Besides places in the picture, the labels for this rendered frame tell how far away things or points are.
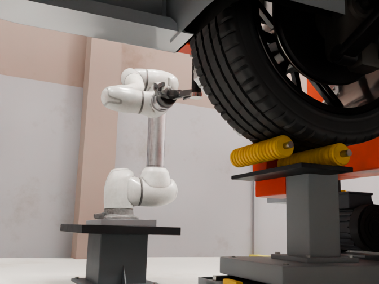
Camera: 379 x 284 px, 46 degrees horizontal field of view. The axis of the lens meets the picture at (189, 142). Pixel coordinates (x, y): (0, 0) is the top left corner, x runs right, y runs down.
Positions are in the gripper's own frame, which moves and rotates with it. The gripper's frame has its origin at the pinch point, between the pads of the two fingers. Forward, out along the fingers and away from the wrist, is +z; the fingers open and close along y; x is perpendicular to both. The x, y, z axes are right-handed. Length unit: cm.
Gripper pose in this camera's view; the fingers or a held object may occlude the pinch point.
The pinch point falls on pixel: (184, 84)
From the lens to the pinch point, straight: 171.8
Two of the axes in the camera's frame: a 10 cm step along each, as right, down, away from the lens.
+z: 3.9, -1.6, -9.1
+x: 0.2, -9.8, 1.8
